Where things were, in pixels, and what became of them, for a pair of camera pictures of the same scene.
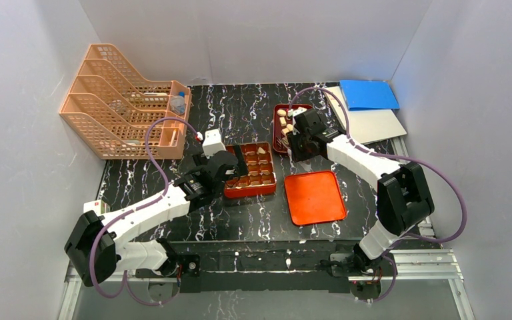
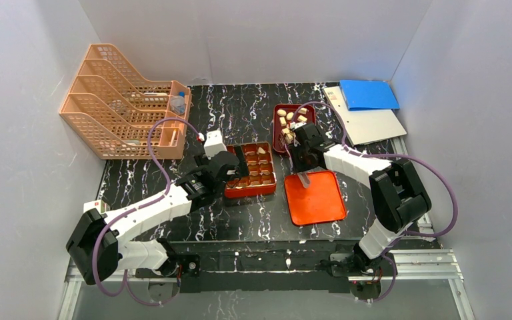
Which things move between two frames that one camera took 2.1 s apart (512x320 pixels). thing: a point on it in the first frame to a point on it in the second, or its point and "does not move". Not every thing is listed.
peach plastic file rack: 111,107 does not move
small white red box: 99,207 does not move
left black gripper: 237,163 does not move
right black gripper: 297,139 to 303,163
